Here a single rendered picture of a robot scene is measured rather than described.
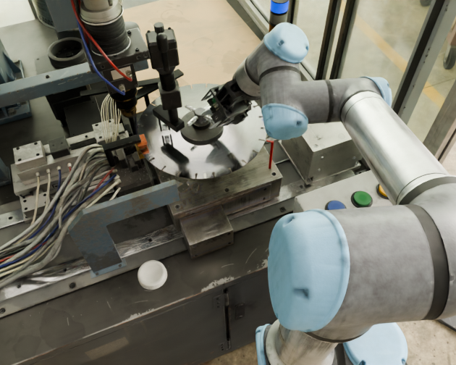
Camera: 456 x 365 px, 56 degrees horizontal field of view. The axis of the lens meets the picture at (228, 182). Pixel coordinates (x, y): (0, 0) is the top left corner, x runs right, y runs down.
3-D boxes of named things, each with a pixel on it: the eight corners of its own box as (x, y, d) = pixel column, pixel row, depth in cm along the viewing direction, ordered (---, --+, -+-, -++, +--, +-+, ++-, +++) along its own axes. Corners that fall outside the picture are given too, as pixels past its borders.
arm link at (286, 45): (277, 56, 71) (272, 12, 73) (245, 87, 80) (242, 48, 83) (315, 64, 74) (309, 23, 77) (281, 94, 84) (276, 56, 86)
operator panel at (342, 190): (378, 195, 120) (394, 161, 108) (402, 226, 114) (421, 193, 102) (288, 228, 114) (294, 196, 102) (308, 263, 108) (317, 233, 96)
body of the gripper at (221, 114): (198, 100, 95) (222, 72, 85) (227, 88, 99) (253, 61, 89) (216, 129, 94) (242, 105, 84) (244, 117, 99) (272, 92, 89)
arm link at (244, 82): (265, 48, 86) (285, 84, 85) (253, 61, 89) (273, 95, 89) (237, 59, 82) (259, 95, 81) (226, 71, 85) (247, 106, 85)
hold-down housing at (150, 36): (182, 95, 98) (171, 15, 82) (185, 109, 95) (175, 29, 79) (158, 99, 97) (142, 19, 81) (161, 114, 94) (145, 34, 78)
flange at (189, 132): (187, 108, 113) (186, 101, 111) (228, 114, 111) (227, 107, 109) (174, 139, 106) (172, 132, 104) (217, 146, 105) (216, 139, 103)
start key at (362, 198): (362, 193, 103) (365, 188, 102) (372, 206, 101) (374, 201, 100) (349, 198, 103) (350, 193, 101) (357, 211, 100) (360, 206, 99)
